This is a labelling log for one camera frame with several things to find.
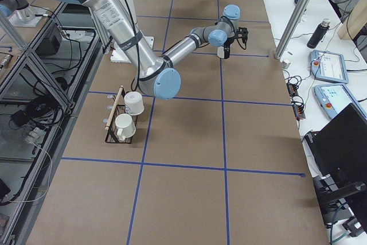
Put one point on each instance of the white mug on rack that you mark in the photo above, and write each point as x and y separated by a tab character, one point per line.
125	126
134	103

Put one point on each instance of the blue teach pendant tablet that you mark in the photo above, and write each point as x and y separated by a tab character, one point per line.
328	66

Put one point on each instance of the white ribbed mug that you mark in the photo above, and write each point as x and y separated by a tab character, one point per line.
220	52

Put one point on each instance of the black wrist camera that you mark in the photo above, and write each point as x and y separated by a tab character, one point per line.
242	33

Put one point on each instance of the black wire mug rack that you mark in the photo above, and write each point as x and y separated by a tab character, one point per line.
117	108

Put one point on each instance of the black water bottle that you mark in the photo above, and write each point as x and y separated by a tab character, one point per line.
319	33

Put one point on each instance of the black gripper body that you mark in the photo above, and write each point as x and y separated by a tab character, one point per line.
228	44

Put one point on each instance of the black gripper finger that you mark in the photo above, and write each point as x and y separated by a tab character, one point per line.
227	51

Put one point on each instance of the aluminium frame post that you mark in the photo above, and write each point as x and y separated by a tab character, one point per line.
290	28

